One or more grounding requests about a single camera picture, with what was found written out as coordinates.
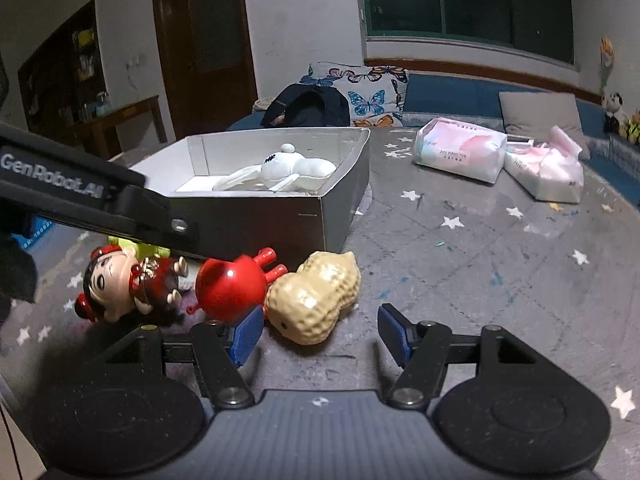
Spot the green round toy figure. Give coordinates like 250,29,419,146
107,236,172,262

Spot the opened pink tissue pack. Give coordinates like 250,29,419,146
504,125,586,204

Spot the beige peanut toy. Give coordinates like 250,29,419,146
264,250,362,346

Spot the butterfly print pillow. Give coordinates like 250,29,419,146
300,61,410,128

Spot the doll figure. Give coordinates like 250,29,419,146
75,245,190,324

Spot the grey pillow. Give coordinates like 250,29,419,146
498,91,592,161

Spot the person's left hand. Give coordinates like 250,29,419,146
0,232,40,326

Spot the grey star print mattress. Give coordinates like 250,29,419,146
0,125,640,480

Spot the dark backpack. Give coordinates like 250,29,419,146
261,84,351,128

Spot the green plush toy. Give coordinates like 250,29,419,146
620,110,640,147

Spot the brown wooden door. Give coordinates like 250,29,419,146
150,0,259,142

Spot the black and white plush toy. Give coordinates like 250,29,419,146
602,92,627,134

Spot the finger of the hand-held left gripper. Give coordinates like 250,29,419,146
100,185,202,262

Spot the pastel tissue pack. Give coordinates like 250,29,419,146
412,116,508,185

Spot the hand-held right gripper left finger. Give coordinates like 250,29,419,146
100,305,264,409

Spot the dark wooden shelf cabinet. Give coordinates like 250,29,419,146
17,0,108,133

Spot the green framed window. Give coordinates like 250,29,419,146
357,0,576,65

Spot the red round toy figure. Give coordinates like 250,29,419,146
187,246,289,322

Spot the grey cardboard box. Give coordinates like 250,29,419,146
125,127,372,262

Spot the wooden side table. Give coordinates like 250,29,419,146
74,95,168,162

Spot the cartoon wall sticker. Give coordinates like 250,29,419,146
599,36,617,97

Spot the blue sofa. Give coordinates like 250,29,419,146
225,72,640,181

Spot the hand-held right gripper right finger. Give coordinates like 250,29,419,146
377,303,543,409

